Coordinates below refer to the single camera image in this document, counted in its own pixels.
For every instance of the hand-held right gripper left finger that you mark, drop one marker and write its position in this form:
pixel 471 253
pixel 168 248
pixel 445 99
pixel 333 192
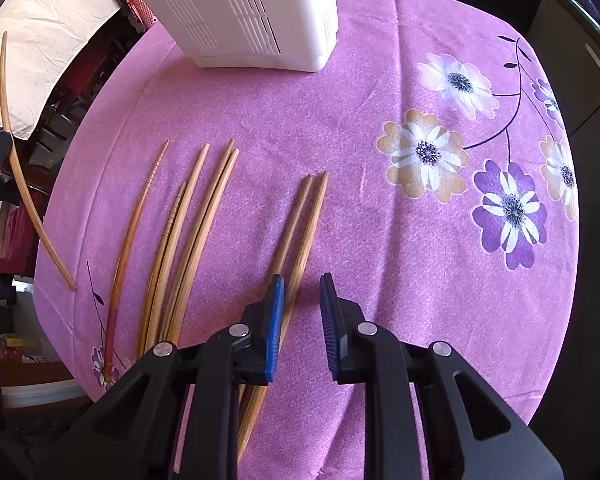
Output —
pixel 275 320

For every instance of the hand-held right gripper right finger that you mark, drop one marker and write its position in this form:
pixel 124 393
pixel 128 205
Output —
pixel 330 325

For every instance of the light curved wooden chopstick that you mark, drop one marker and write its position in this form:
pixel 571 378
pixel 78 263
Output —
pixel 35 215

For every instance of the brown ridged wooden chopstick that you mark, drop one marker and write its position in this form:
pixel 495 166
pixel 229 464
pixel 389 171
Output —
pixel 160 255

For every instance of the red-ended wooden chopstick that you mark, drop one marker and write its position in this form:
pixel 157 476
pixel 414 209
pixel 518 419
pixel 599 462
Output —
pixel 130 240

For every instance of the dark wooden chair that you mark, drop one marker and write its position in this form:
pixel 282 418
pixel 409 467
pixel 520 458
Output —
pixel 55 130

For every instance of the white hanging cloth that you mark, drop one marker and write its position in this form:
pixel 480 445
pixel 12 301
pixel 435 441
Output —
pixel 45 25

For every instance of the pink floral tablecloth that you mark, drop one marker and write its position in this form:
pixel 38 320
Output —
pixel 330 160

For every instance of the dark green kitchen cabinets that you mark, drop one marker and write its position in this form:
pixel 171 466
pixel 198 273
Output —
pixel 555 35

